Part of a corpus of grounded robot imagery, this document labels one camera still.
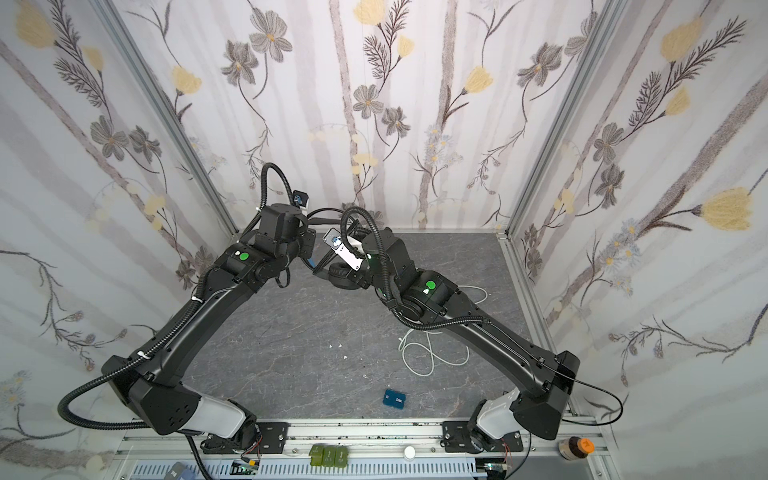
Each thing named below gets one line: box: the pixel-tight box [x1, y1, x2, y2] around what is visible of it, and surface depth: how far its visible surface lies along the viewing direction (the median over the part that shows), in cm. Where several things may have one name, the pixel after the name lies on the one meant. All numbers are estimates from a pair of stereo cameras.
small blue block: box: [382, 388, 407, 410], surface depth 80 cm
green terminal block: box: [308, 444, 349, 468], surface depth 71 cm
